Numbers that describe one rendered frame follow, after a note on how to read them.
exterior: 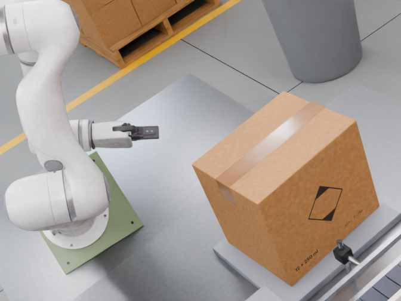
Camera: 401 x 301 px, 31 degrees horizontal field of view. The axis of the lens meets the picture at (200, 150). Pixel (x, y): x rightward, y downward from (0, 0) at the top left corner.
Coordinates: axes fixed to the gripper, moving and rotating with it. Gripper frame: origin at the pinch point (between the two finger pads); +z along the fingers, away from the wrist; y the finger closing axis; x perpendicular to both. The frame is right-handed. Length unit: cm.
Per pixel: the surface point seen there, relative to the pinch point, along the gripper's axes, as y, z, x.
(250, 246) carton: 13.9, 22.6, -32.9
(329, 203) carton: 24, 40, -26
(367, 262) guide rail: 35, 44, -40
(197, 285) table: 3.1, 10.0, -40.3
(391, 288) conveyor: 31, 50, -45
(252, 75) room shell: -188, 50, 86
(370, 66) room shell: -156, 106, 76
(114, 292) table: -6.1, -11.0, -40.2
